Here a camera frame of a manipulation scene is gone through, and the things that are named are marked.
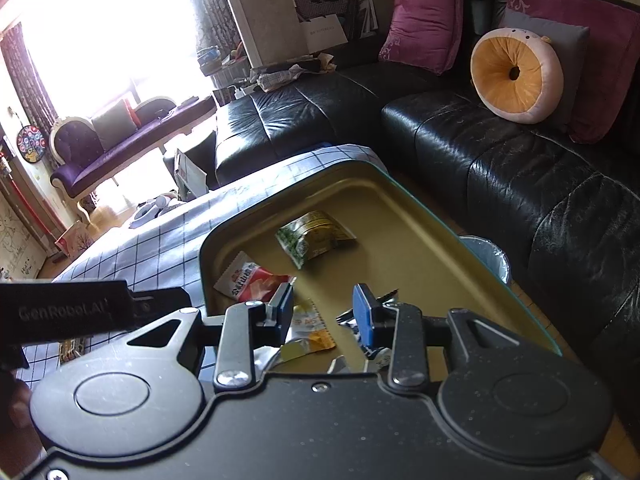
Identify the orange patterned snack packet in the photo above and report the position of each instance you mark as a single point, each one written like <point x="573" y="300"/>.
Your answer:
<point x="75" y="350"/>

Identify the waste bin with bag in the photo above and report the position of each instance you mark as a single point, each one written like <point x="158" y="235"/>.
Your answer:
<point x="487" y="257"/>

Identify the blue storage basket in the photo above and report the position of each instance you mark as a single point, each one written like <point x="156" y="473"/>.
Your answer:
<point x="209" y="55"/>

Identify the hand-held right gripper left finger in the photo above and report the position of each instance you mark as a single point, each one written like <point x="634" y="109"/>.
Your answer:
<point x="286" y="305"/>

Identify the magenta cushion with embroidery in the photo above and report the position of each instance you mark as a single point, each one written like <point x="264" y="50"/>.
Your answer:
<point x="600" y="60"/>

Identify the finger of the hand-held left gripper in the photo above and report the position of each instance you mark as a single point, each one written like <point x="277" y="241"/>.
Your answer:
<point x="160" y="300"/>

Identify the crumpled tan paper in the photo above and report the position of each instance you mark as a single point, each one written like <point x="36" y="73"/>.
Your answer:
<point x="325" y="62"/>

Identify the round colourful dartboard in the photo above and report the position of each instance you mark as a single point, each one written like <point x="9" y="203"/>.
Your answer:
<point x="31" y="143"/>

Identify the folded plaid cloth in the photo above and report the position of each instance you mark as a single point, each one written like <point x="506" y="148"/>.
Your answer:
<point x="277" y="79"/>

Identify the white box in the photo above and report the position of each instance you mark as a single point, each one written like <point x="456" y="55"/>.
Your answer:
<point x="192" y="175"/>

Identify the white paper bag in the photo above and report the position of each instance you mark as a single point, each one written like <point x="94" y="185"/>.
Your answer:
<point x="324" y="34"/>

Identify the pink patterned box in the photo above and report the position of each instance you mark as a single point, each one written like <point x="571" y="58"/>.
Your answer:
<point x="75" y="240"/>

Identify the grey square cushion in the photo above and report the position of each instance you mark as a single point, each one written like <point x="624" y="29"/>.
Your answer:
<point x="572" y="45"/>

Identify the gold metal tin tray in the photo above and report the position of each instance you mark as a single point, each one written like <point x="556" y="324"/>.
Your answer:
<point x="400" y="240"/>

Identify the white picture frame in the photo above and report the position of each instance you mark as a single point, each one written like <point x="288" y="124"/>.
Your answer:
<point x="369" y="15"/>

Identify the plain magenta cushion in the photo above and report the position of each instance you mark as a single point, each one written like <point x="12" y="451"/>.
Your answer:
<point x="422" y="20"/>

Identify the grey cushion on chaise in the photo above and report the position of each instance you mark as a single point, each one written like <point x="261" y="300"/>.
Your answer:
<point x="112" y="125"/>

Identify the green and yellow snack packet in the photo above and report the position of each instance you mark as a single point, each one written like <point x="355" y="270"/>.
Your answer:
<point x="312" y="237"/>

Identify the person's left hand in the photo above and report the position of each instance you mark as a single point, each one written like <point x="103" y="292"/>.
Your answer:
<point x="20" y="430"/>

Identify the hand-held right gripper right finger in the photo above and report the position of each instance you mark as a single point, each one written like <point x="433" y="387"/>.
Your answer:
<point x="362" y="315"/>

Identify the orange and white snack packet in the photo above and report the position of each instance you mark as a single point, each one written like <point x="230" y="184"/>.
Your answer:
<point x="310" y="332"/>

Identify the blue checked tablecloth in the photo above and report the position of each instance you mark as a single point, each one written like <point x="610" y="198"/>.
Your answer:
<point x="150" y="255"/>

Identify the red and white snack packet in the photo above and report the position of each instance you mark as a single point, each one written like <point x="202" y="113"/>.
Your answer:
<point x="245" y="277"/>

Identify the silver snack packet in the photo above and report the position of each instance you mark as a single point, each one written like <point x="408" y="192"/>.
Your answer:
<point x="347" y="317"/>

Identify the white slippers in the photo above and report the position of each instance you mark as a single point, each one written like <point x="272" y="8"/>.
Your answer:
<point x="152" y="207"/>

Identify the cartoon wall poster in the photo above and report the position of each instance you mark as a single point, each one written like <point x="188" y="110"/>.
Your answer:
<point x="15" y="240"/>

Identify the purple chaise longue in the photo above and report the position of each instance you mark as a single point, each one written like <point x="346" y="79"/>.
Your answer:
<point x="115" y="155"/>

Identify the black leather corner sofa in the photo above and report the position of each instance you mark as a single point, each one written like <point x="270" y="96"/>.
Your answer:
<point x="500" y="160"/>

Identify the dark patterned curtain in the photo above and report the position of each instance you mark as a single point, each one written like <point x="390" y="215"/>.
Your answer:
<point x="220" y="20"/>
<point x="27" y="75"/>

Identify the round orange donut cushion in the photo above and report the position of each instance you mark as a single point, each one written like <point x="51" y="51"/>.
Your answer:
<point x="505" y="77"/>

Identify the red cushion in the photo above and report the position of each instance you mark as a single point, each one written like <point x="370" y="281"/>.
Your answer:
<point x="134" y="115"/>

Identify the foil snack packet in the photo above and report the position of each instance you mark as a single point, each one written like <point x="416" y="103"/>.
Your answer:
<point x="267" y="357"/>

